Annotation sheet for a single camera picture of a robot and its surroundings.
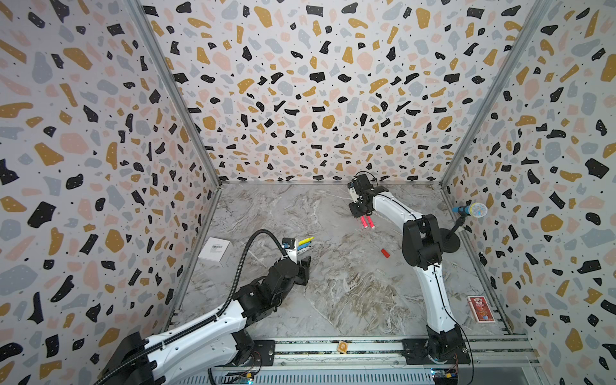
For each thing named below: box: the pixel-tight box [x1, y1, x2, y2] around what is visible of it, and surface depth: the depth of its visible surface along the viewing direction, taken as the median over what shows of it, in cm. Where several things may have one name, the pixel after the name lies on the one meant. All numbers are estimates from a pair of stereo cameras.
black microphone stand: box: [438, 214, 468, 253], surface depth 101 cm
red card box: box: [466, 295, 496, 324], surface depth 83 cm
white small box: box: [198, 236, 233, 266], surface depth 94 cm
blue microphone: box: [451, 202, 489, 219], surface depth 80 cm
